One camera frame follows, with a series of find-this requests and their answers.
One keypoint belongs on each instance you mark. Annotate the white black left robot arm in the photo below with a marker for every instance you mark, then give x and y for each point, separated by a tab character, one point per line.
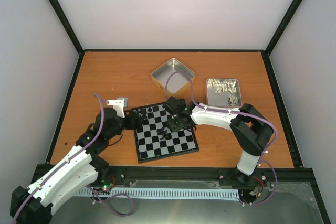
82	166

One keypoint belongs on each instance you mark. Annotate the white chess pieces pile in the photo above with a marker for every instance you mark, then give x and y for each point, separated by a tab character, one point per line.
226	93

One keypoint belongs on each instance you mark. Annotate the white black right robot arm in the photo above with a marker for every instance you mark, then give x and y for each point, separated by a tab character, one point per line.
251	130

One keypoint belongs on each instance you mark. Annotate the black enclosure frame post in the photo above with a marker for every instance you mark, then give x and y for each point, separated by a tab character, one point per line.
293	7

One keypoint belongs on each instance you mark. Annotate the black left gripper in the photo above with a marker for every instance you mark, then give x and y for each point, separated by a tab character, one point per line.
138	123

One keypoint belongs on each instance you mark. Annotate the black white chess board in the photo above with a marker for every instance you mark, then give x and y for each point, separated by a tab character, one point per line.
154	140

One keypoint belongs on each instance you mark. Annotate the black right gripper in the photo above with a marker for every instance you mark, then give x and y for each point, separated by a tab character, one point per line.
173	126

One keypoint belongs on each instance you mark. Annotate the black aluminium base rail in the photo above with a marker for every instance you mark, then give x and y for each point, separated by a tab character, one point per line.
226	177

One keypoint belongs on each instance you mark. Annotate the light blue cable duct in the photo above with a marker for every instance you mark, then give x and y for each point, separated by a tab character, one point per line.
173	193

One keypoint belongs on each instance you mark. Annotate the white patterned tin lid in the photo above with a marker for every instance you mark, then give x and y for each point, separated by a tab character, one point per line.
210	92

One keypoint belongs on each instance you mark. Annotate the black front left frame post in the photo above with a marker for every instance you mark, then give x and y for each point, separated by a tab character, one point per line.
66	25

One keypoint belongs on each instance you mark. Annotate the black chess pieces pile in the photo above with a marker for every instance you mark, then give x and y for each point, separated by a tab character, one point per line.
163	133

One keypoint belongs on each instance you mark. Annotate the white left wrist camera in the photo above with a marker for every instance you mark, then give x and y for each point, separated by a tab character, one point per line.
119	104

